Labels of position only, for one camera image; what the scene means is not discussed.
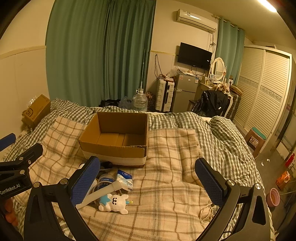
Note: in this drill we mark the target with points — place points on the white air conditioner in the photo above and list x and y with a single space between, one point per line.
196 19

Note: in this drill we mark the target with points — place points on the grey fridge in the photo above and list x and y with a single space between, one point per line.
185 95

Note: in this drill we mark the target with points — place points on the narrow green curtain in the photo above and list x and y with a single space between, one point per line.
227 46

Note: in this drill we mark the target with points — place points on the black case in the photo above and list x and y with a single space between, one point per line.
106 165

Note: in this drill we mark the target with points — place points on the large water jug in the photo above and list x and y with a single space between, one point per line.
140 102

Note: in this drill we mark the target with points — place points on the oval white mirror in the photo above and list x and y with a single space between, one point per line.
218 67

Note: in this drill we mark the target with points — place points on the tan fluffy item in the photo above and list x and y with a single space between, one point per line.
220 88

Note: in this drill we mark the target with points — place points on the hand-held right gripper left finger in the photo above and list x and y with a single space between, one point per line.
83 183

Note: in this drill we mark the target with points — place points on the pink basin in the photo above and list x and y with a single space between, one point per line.
272 197

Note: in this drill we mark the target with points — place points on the red bottle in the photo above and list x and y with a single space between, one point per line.
290 161

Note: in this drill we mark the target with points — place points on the white suitcase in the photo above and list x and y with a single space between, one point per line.
164 95

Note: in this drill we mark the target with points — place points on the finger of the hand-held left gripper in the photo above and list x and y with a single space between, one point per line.
7 141
25 155

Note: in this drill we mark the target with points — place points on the beige plaid blanket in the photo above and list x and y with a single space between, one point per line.
157 185

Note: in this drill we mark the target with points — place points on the orange bag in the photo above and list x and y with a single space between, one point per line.
283 180

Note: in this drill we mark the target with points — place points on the brown patterned trunk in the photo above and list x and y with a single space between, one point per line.
235 102

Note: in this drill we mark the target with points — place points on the black wall television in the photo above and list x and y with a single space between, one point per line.
194 55

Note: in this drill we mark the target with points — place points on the white bear toy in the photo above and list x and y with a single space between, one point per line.
114 204

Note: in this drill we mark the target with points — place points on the brown stool with green top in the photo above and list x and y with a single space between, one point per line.
255 141

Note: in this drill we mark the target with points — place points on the wide green curtain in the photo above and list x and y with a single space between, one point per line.
92 58

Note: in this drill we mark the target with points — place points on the clear plastic bag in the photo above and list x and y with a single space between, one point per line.
126 103

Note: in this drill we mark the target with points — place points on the dressing table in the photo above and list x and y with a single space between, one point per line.
203 88

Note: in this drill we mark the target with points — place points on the blue white packet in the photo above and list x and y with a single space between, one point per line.
124 179

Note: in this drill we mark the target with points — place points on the person's left hand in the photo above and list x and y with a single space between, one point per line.
9 215

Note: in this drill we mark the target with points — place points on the white chair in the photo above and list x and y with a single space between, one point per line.
230 104

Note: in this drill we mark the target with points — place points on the white pole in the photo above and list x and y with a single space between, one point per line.
142 69

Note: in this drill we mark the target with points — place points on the white louvred wardrobe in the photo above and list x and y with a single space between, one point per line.
261 92

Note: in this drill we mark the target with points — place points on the clear round container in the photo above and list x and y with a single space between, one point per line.
106 178

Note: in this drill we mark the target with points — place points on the black jacket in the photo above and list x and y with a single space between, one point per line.
211 102

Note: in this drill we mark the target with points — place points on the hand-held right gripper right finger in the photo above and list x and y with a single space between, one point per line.
209 183

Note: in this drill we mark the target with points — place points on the closed brown cardboard box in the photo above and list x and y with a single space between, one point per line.
37 111

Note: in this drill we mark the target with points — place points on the brown patterned bag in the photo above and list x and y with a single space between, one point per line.
152 100

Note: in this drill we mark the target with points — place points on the ceiling light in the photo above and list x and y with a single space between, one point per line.
270 5

